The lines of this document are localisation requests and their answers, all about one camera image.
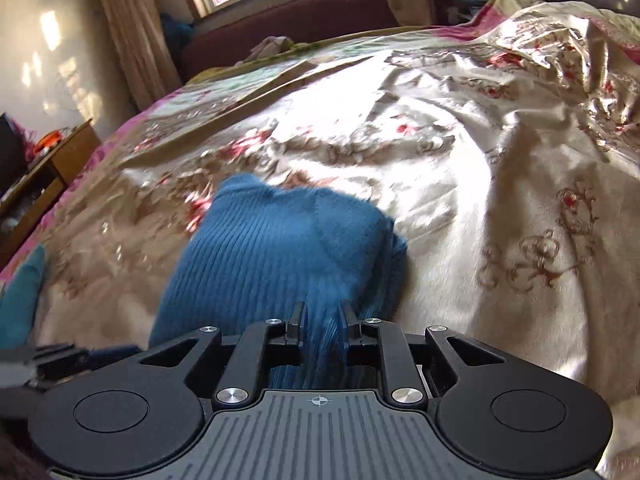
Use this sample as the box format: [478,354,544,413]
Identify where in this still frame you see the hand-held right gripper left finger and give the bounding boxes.
[135,301,307,408]

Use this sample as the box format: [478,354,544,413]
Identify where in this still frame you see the black monitor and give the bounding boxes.
[0,114,27,196]

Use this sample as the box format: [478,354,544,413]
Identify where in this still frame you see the maroon headboard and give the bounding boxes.
[180,0,401,83]

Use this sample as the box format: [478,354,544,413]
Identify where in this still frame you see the blue striped knit sweater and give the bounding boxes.
[149,172,410,391]

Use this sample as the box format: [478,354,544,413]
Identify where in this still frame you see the teal knit cloth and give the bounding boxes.
[0,247,47,346]

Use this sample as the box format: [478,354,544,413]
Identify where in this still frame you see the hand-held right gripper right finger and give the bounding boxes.
[339,300,506,406]

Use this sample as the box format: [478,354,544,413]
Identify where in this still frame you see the green patterned sheet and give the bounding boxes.
[187,35,396,111]

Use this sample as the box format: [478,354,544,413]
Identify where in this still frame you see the wooden side cabinet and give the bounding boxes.
[0,119,103,266]

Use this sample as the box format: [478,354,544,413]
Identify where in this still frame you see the orange item on desk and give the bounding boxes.
[32,130,66,153]

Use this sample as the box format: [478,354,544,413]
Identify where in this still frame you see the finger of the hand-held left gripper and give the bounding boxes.
[27,342,93,373]

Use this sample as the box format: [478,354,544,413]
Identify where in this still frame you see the floral satin bedspread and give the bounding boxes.
[0,0,640,480]

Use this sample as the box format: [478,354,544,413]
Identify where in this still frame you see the blue cloth on sill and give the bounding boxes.
[160,12,196,48]

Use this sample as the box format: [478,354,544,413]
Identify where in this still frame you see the white crumpled cloth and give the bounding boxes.
[250,36,293,61]

